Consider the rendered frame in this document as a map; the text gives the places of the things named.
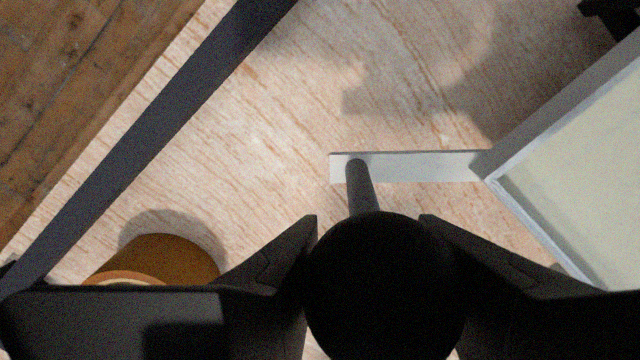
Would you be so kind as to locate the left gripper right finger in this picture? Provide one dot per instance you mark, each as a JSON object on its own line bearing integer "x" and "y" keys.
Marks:
{"x": 518, "y": 309}

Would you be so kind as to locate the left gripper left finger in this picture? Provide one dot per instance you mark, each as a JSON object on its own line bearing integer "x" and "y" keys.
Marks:
{"x": 261, "y": 319}

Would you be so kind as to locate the clear-lidded square tray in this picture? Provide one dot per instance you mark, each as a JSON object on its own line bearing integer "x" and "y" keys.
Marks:
{"x": 380, "y": 285}

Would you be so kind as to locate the brown tape roll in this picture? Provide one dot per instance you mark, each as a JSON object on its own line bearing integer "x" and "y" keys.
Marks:
{"x": 157, "y": 259}

